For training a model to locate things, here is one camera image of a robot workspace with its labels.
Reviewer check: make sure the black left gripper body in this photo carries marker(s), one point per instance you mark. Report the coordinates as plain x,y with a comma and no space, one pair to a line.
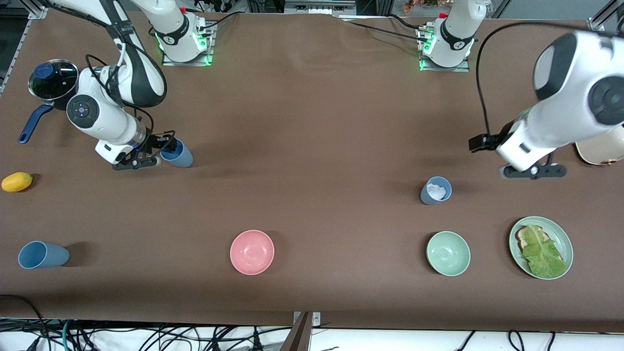
493,140

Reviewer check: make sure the green bowl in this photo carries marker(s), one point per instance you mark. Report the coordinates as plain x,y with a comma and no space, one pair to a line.
448,253

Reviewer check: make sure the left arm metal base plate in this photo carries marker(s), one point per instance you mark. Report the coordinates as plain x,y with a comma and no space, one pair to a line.
425,66

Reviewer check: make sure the cream white round object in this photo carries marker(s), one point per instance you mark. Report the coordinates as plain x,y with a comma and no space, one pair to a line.
597,153

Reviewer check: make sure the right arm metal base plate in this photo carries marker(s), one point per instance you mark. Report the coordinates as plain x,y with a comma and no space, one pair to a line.
207,48

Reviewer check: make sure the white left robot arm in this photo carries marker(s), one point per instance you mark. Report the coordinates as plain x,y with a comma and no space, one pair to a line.
570,97

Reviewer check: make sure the green plate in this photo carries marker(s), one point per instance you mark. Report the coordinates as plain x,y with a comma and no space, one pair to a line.
560,236

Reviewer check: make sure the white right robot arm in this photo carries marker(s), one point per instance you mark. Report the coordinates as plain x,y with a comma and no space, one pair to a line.
141,78

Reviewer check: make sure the pink bowl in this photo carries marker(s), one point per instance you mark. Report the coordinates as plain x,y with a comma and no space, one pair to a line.
252,252

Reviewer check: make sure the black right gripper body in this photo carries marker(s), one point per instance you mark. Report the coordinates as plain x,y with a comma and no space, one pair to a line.
155,143

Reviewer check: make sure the toast bread slice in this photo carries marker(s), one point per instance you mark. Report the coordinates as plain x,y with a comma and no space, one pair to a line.
522,237

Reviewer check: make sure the blue cup holding paper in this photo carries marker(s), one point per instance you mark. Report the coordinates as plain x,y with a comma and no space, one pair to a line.
434,195

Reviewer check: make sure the green lettuce leaf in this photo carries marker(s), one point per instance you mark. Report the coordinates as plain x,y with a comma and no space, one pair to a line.
543,253

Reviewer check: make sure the white crumpled paper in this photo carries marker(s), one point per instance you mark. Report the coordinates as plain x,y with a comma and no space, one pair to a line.
436,191

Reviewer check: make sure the yellow lemon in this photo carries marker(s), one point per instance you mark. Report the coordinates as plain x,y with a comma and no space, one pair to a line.
17,182

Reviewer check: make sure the blue cup on its side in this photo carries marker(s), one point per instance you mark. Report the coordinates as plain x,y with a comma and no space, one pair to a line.
43,255

